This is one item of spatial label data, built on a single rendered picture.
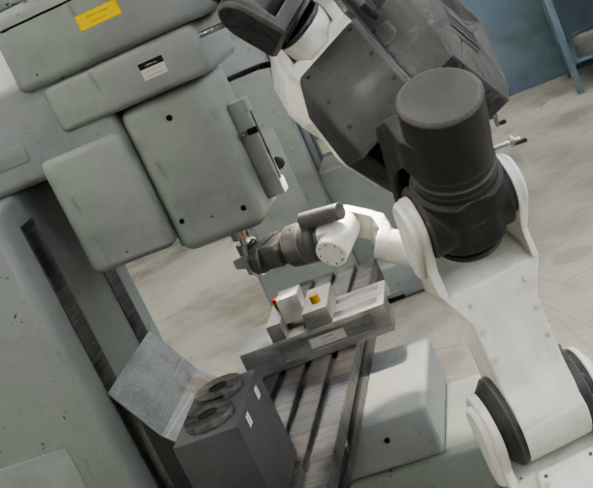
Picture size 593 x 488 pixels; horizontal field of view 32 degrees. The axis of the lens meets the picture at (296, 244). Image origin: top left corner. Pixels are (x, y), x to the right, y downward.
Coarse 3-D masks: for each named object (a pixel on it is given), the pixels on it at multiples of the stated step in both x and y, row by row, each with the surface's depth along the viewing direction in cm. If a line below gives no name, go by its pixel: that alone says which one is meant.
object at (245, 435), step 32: (224, 384) 183; (256, 384) 182; (192, 416) 173; (224, 416) 169; (256, 416) 176; (192, 448) 167; (224, 448) 167; (256, 448) 170; (288, 448) 186; (192, 480) 169; (224, 480) 169; (256, 480) 168; (288, 480) 179
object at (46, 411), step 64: (0, 256) 201; (64, 256) 221; (0, 320) 206; (64, 320) 211; (128, 320) 238; (0, 384) 211; (64, 384) 209; (0, 448) 216; (64, 448) 214; (128, 448) 217
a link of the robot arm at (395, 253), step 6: (390, 234) 200; (396, 234) 200; (390, 240) 199; (396, 240) 199; (390, 246) 199; (396, 246) 199; (402, 246) 199; (390, 252) 199; (396, 252) 199; (402, 252) 199; (390, 258) 200; (396, 258) 200; (402, 258) 199; (402, 264) 202; (408, 264) 200
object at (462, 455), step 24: (456, 384) 235; (456, 408) 225; (456, 432) 215; (432, 456) 211; (456, 456) 209; (480, 456) 209; (360, 480) 215; (384, 480) 214; (408, 480) 213; (432, 480) 212; (456, 480) 211; (480, 480) 210
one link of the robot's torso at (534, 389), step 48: (528, 240) 148; (432, 288) 149; (480, 288) 147; (528, 288) 148; (480, 336) 148; (528, 336) 149; (480, 384) 156; (528, 384) 150; (576, 384) 150; (528, 432) 150; (576, 432) 152
